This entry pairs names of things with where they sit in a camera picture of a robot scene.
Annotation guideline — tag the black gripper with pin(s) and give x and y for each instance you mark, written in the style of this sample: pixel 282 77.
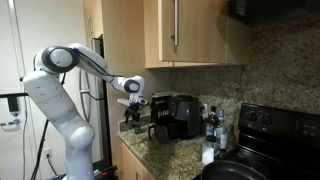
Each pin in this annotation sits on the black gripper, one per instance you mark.
pixel 135 108

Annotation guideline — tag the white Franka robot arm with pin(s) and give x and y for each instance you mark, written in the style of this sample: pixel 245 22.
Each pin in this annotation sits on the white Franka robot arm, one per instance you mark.
pixel 56 100

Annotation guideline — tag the black coffee maker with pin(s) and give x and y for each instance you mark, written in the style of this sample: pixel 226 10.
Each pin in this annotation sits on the black coffee maker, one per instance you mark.
pixel 160 106
pixel 190 115

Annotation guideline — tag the stainless steel refrigerator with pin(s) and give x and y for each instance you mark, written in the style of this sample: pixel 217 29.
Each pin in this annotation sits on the stainless steel refrigerator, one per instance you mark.
pixel 100 116

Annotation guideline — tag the wooden base cabinet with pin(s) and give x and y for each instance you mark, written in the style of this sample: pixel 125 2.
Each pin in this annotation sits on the wooden base cabinet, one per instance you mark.
pixel 131 165

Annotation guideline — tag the dark glass bottle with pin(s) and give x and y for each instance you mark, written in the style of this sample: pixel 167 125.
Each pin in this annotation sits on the dark glass bottle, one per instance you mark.
pixel 211 121

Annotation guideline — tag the clear jar white powder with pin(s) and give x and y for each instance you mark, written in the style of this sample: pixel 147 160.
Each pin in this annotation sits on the clear jar white powder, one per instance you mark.
pixel 210 151

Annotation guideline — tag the tall wooden side panel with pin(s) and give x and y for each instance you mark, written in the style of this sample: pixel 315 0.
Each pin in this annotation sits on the tall wooden side panel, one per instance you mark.
pixel 123 36

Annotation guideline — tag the clear bottle blue cap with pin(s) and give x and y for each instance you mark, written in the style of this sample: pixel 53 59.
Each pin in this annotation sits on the clear bottle blue cap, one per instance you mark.
pixel 221 131

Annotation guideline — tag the black frying pan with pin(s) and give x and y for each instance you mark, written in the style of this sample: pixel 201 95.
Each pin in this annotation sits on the black frying pan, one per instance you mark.
pixel 230 170

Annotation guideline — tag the black stove knob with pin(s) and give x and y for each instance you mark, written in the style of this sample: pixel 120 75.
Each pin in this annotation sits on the black stove knob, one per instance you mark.
pixel 251 116
pixel 266 120

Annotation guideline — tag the silver door lever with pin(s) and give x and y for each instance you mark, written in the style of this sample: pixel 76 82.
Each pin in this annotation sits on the silver door lever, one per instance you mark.
pixel 10 123

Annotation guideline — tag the black kitchen stove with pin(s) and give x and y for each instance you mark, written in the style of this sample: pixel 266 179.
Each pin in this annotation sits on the black kitchen stove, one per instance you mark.
pixel 283 146

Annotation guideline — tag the black range hood microwave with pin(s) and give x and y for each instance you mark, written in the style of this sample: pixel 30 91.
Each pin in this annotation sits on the black range hood microwave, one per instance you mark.
pixel 273 10

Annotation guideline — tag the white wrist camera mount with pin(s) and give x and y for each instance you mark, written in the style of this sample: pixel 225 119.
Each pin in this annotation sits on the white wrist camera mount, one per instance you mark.
pixel 125 101

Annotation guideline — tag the white wall outlet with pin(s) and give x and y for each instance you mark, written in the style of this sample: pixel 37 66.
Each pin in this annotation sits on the white wall outlet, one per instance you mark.
pixel 47 152

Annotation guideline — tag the wooden wall cabinet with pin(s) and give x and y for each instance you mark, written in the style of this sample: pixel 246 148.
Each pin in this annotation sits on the wooden wall cabinet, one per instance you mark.
pixel 203 30

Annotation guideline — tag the black wall bracket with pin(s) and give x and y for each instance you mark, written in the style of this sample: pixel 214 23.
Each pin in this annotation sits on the black wall bracket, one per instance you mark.
pixel 13 100

